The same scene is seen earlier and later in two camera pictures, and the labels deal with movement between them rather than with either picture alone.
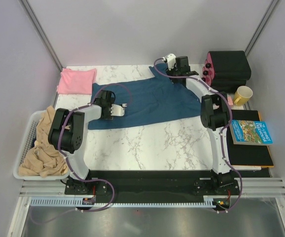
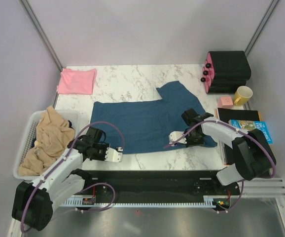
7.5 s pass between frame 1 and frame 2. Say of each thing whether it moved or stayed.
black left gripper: moved
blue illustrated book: stayed
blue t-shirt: moved
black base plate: stayed
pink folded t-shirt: stayed
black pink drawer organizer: stayed
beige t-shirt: stayed
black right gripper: moved
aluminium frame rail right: stayed
